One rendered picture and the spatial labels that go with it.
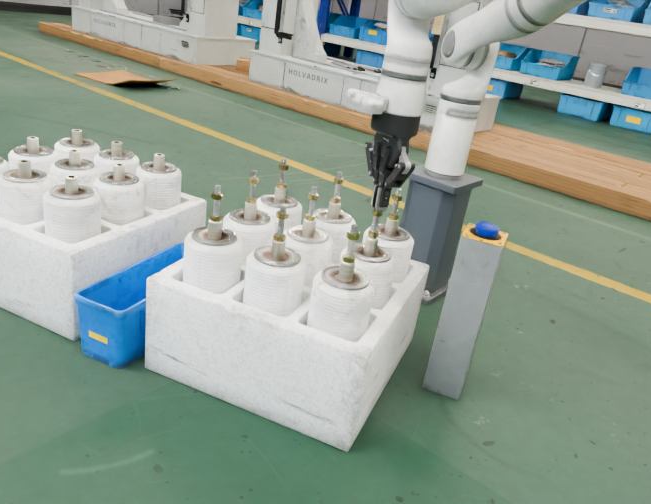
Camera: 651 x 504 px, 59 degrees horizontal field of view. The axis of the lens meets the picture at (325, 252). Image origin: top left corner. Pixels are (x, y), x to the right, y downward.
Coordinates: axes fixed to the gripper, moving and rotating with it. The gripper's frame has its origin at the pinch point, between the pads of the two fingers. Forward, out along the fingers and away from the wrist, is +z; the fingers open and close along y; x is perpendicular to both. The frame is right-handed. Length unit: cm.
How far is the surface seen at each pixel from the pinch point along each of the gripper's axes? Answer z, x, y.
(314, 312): 15.5, 13.2, -8.9
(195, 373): 32.0, 28.5, 1.3
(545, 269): 36, -82, 35
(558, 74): 5, -346, 318
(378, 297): 16.3, -0.4, -4.8
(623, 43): -26, -653, 529
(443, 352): 26.5, -13.8, -8.7
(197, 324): 22.4, 28.6, 1.4
